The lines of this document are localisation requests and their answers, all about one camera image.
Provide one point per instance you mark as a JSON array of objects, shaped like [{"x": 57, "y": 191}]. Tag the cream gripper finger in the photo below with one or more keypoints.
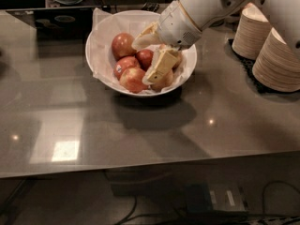
[
  {"x": 163, "y": 61},
  {"x": 147, "y": 37}
]

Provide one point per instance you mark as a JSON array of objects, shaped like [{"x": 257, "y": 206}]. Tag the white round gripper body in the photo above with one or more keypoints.
[{"x": 175, "y": 27}]

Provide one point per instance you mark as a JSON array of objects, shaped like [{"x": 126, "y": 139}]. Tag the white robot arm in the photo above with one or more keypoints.
[{"x": 284, "y": 16}]

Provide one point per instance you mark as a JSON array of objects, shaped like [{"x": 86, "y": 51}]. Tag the yellow-red apple back right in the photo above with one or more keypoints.
[{"x": 179, "y": 57}]

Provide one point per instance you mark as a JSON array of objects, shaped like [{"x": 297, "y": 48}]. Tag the yellow-red apple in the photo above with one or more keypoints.
[
  {"x": 179, "y": 57},
  {"x": 166, "y": 81}
]

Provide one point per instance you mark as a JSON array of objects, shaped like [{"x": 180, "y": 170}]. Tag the yellow-red apple front right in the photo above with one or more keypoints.
[{"x": 166, "y": 81}]

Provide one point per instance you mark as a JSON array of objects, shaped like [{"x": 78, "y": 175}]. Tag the dark red center apple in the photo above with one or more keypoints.
[{"x": 145, "y": 58}]

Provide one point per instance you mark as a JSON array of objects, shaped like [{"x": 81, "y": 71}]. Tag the white ceramic bowl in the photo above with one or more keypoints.
[{"x": 93, "y": 56}]

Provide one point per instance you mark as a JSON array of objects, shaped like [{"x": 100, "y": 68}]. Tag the red apple back left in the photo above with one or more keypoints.
[{"x": 122, "y": 46}]

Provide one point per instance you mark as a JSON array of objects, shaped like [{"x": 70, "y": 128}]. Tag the red apple with sticker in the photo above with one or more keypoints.
[{"x": 124, "y": 63}]

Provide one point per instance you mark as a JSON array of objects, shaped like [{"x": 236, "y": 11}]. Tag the orange-red apple front left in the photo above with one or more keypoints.
[{"x": 132, "y": 80}]

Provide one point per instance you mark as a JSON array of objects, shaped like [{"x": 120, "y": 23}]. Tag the white paper bowl liner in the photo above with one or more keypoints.
[{"x": 100, "y": 44}]

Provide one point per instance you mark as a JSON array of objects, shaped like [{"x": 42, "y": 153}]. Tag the back stack paper bowls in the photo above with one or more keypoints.
[{"x": 251, "y": 33}]

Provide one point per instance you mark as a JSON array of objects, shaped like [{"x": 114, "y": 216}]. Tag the stack paper bowls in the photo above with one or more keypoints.
[
  {"x": 251, "y": 33},
  {"x": 276, "y": 66}
]

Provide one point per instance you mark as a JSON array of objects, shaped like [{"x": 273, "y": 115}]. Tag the black rubber mat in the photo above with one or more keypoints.
[{"x": 261, "y": 88}]

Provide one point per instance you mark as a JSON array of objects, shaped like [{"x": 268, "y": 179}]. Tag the black laptop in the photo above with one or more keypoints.
[{"x": 58, "y": 22}]

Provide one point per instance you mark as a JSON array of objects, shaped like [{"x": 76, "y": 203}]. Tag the front stack paper bowls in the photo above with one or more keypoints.
[{"x": 276, "y": 66}]

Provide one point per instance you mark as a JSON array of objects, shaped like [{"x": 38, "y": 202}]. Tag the power box under table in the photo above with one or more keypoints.
[{"x": 223, "y": 199}]

